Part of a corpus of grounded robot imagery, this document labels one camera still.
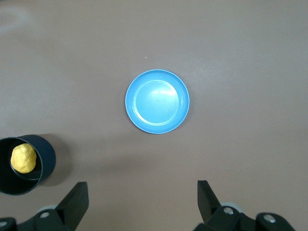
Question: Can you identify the blue round plate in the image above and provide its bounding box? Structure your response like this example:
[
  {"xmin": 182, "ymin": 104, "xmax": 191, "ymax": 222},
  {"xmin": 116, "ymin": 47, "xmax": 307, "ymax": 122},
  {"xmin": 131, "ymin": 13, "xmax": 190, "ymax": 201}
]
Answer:
[{"xmin": 125, "ymin": 69, "xmax": 190, "ymax": 135}]

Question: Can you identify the yellow potato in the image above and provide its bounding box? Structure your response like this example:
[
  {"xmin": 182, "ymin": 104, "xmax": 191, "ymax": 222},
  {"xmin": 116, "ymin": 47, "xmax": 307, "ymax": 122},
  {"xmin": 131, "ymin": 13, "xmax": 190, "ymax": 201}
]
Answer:
[{"xmin": 10, "ymin": 143, "xmax": 38, "ymax": 174}]

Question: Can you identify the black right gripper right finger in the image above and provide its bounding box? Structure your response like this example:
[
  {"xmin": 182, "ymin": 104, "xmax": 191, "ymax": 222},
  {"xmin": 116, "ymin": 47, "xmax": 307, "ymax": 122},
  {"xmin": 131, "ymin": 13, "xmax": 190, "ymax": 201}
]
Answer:
[{"xmin": 194, "ymin": 180, "xmax": 259, "ymax": 231}]

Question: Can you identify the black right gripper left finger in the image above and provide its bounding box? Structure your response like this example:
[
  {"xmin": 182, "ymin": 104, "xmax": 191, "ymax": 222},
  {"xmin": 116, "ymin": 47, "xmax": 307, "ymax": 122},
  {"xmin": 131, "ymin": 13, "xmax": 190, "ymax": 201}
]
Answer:
[{"xmin": 16, "ymin": 181, "xmax": 90, "ymax": 231}]

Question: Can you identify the black pot with blue handle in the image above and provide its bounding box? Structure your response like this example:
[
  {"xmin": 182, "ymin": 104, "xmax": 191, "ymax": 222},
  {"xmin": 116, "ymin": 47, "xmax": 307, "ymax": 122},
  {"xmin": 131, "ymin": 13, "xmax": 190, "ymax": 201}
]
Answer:
[{"xmin": 0, "ymin": 134, "xmax": 57, "ymax": 196}]

